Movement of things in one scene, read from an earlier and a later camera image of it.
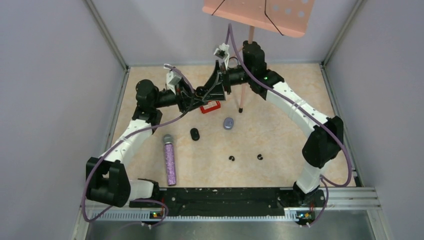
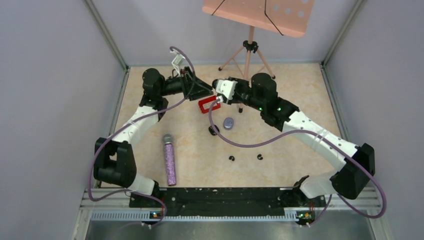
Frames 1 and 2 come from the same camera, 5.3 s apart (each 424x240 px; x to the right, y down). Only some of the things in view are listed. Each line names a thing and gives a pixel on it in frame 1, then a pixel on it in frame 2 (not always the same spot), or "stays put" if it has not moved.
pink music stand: (291, 17) stays put
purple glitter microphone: (168, 139) stays put
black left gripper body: (181, 100) -> (187, 89)
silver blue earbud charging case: (228, 123) stays put
